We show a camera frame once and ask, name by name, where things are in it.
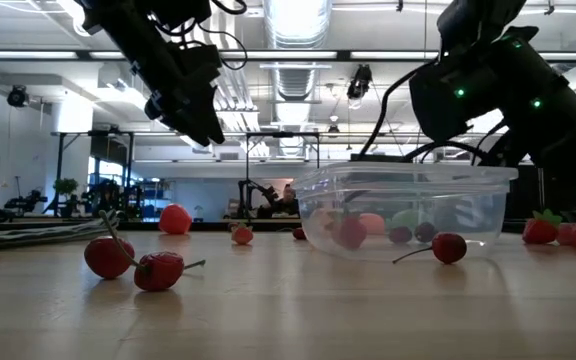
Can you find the green toy fruit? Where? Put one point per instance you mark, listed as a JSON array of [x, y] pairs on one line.
[[408, 217]]

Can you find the small orange-red toy strawberry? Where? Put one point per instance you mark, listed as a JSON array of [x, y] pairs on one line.
[[242, 235]]

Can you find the black background robot arm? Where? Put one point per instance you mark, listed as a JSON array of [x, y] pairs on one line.
[[258, 192], [25, 201]]

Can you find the black hanging spotlight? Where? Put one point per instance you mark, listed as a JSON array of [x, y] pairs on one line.
[[359, 82], [16, 96]]

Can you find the orange toy orange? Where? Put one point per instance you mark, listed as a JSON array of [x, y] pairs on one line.
[[374, 224]]

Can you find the wrinkled red toy cherry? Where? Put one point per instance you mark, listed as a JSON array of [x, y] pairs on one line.
[[158, 272]]

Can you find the smooth red toy cherry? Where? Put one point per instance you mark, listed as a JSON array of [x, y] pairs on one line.
[[105, 260]]

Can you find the silver air duct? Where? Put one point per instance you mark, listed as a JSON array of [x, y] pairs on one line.
[[295, 30]]

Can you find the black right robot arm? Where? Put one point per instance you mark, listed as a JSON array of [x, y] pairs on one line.
[[493, 80]]

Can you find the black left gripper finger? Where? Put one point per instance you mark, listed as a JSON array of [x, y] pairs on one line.
[[183, 127], [208, 125]]

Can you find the red toy tomato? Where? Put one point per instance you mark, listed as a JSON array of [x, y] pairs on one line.
[[175, 220]]

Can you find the pale orange toy peach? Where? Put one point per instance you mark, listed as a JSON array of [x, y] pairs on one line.
[[322, 220]]

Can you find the black frame beam with lights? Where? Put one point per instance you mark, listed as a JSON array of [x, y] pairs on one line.
[[288, 55]]

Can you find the clear plastic tupperware container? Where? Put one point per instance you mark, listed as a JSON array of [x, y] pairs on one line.
[[488, 220]]

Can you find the black monitor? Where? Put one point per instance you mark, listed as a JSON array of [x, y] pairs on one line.
[[368, 157]]

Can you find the person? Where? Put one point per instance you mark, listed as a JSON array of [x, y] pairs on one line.
[[288, 205]]

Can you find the black metal stand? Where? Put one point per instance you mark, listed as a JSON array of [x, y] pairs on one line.
[[59, 165]]

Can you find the pink toy fruit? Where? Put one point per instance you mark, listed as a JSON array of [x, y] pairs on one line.
[[564, 235]]

